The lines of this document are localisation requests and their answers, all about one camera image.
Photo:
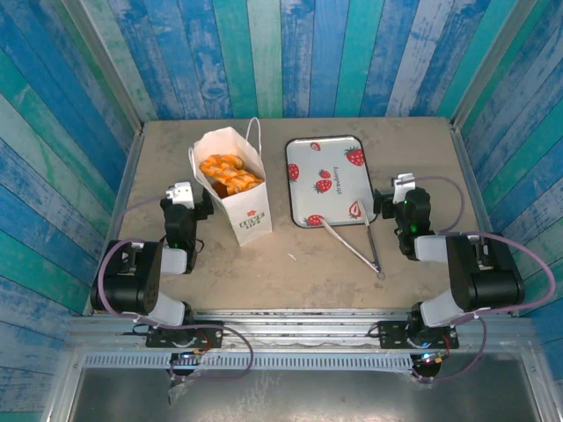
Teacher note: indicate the twisted orange white fake bread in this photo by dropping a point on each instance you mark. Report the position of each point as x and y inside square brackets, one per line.
[239, 180]

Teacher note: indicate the small LED controller board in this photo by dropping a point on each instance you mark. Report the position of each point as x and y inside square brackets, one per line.
[189, 356]
[429, 358]

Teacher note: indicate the crumpled clear tape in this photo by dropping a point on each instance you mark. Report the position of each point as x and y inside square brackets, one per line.
[178, 389]

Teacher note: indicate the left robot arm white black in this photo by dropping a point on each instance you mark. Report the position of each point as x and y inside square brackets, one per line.
[127, 272]

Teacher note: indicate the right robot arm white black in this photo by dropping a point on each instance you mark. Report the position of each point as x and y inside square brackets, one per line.
[484, 272]

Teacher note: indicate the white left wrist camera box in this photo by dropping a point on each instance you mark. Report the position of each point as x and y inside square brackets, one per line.
[179, 194]

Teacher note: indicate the aluminium side rail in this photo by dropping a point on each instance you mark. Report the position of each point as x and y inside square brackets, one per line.
[127, 176]
[471, 176]

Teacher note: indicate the metal tongs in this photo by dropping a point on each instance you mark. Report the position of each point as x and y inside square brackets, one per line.
[374, 264]

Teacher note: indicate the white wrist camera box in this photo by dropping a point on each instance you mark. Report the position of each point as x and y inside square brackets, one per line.
[404, 186]
[179, 194]

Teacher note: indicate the aluminium front rail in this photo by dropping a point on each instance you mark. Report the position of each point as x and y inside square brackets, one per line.
[299, 327]

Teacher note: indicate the aluminium corner post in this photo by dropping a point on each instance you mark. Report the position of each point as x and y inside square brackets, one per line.
[104, 66]
[485, 66]

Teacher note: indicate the grey metal sheet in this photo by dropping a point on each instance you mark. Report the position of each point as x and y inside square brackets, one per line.
[308, 395]

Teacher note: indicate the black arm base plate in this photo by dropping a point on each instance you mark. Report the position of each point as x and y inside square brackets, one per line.
[211, 334]
[389, 336]

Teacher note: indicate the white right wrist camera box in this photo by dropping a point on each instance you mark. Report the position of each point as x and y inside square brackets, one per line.
[404, 186]

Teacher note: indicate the white strawberry print tray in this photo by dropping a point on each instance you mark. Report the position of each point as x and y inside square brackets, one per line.
[316, 158]

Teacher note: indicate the white printed paper bag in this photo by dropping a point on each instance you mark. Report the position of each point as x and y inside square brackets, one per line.
[250, 211]

